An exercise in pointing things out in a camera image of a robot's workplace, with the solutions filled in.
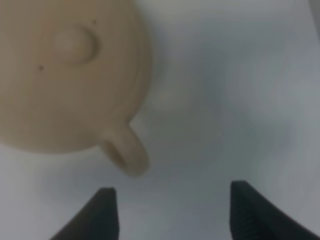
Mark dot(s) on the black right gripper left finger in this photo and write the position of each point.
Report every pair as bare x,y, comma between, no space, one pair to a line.
97,220

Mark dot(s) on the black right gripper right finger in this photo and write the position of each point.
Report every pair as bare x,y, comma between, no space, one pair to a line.
253,217

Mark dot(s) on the beige ceramic teapot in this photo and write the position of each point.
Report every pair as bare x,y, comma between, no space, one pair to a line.
73,73

